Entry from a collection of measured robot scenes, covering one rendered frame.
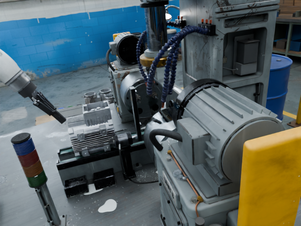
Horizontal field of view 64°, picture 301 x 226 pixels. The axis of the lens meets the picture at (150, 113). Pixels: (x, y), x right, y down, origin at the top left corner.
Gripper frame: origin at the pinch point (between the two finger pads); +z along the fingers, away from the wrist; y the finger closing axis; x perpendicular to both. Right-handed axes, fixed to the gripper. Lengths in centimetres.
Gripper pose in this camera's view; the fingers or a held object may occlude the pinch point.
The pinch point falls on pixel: (58, 116)
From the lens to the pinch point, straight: 124.1
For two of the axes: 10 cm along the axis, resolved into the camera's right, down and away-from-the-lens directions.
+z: 5.7, 6.7, 4.8
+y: -2.8, -4.0, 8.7
